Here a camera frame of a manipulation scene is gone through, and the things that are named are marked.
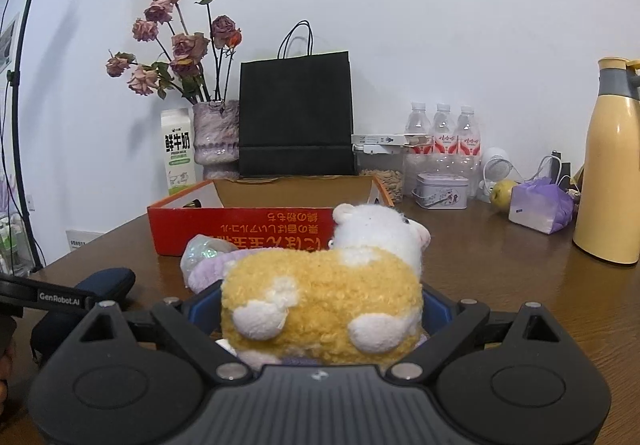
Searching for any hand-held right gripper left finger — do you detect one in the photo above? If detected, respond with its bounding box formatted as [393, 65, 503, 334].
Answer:
[50, 284, 253, 385]

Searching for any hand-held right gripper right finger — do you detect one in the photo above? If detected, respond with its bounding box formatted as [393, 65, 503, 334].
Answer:
[385, 287, 591, 383]

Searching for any purple fluffy towel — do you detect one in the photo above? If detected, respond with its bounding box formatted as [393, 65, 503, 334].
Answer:
[187, 247, 281, 292]

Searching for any navy zip case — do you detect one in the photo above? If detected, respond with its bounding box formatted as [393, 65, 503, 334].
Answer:
[30, 267, 136, 366]

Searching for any red cardboard box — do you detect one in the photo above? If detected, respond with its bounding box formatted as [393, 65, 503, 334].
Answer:
[147, 175, 396, 257]

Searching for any yellow white plush sheep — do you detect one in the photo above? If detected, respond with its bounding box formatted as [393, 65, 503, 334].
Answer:
[220, 202, 432, 366]

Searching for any iridescent wrapped ball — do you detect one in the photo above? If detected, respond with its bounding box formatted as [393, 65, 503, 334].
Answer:
[180, 233, 241, 278]

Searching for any grey tin box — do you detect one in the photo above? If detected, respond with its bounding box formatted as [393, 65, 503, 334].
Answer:
[414, 172, 471, 210]

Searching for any purple tissue pack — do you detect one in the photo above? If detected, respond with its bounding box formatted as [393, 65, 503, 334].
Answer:
[509, 178, 575, 235]

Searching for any clear jar of seeds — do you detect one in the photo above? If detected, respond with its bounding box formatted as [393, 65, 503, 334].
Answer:
[355, 144, 406, 204]

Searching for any small white desk fan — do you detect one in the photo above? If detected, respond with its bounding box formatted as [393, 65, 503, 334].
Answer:
[477, 146, 526, 203]

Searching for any white green milk carton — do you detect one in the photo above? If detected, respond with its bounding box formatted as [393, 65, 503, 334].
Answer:
[161, 108, 196, 196]

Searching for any purple marbled vase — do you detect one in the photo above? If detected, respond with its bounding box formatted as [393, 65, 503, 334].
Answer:
[192, 99, 241, 180]

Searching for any clear water bottle red label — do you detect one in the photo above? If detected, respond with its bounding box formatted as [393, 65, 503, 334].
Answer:
[405, 102, 433, 161]
[432, 104, 457, 161]
[456, 105, 483, 163]

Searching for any dark snack bag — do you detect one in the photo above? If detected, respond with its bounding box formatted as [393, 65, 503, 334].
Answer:
[570, 165, 589, 197]

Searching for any black lamp stand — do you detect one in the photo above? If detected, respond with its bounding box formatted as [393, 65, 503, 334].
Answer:
[0, 0, 73, 272]

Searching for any black paper bag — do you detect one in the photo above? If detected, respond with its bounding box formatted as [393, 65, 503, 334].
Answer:
[238, 21, 356, 178]

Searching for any yellow thermos jug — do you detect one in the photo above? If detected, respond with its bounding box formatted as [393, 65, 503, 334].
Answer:
[572, 56, 640, 267]

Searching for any dried pink rose bouquet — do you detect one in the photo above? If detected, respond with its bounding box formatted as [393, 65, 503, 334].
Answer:
[106, 0, 243, 106]

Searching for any black charger with white cable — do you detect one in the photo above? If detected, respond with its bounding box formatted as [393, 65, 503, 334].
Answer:
[532, 151, 573, 187]

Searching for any wall picture frame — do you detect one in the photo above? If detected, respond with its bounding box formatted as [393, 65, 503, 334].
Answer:
[0, 15, 21, 73]

